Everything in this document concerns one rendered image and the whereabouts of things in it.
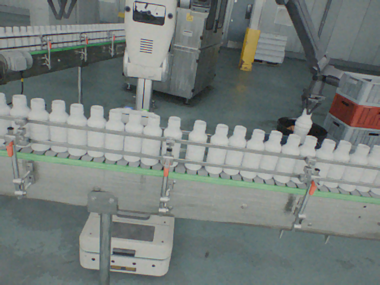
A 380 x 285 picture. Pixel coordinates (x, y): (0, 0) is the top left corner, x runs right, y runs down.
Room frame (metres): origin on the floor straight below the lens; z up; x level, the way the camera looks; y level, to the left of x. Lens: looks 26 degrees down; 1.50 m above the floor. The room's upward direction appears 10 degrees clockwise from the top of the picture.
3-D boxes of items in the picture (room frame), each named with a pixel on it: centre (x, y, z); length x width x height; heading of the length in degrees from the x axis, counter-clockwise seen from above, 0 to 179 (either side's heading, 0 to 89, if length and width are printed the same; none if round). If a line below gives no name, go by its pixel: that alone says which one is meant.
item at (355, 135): (2.94, -1.73, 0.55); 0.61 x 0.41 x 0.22; 101
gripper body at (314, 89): (1.28, -0.50, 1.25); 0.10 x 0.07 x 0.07; 4
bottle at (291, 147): (0.88, -0.33, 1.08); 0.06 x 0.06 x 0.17
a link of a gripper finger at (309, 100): (1.28, -0.50, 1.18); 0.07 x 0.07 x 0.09; 4
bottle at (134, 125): (0.85, 0.19, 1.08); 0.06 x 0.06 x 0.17
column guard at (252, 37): (8.56, -1.16, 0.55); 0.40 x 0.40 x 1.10; 4
